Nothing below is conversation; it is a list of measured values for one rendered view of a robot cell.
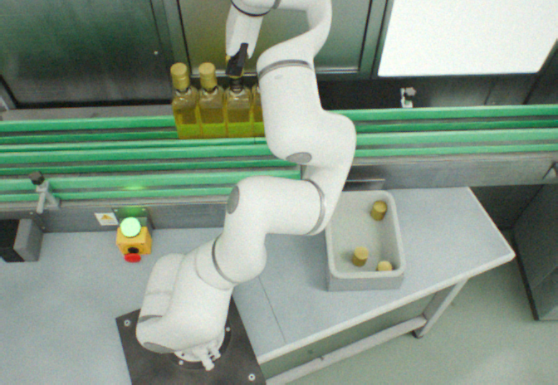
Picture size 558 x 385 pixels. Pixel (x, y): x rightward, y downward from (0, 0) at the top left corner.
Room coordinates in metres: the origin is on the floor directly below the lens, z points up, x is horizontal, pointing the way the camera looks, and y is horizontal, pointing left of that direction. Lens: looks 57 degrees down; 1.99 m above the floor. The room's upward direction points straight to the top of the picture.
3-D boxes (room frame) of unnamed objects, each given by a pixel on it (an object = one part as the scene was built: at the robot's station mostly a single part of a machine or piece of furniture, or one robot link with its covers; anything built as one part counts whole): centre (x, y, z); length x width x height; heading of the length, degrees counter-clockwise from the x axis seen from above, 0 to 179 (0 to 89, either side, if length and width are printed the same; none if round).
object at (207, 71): (0.80, 0.14, 1.14); 0.04 x 0.04 x 0.04
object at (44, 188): (0.61, 0.51, 0.94); 0.07 x 0.04 x 0.13; 2
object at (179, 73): (0.80, 0.20, 1.14); 0.04 x 0.04 x 0.04
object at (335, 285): (0.62, -0.20, 0.79); 0.27 x 0.17 x 0.08; 2
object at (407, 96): (0.90, -0.32, 0.94); 0.07 x 0.04 x 0.13; 2
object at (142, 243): (0.60, 0.34, 0.79); 0.07 x 0.07 x 0.07; 2
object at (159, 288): (0.37, 0.18, 1.01); 0.13 x 0.10 x 0.16; 173
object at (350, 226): (0.59, -0.20, 0.80); 0.22 x 0.17 x 0.09; 2
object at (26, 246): (0.59, 0.62, 0.79); 0.08 x 0.08 x 0.08; 2
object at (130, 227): (0.60, 0.34, 0.84); 0.05 x 0.05 x 0.03
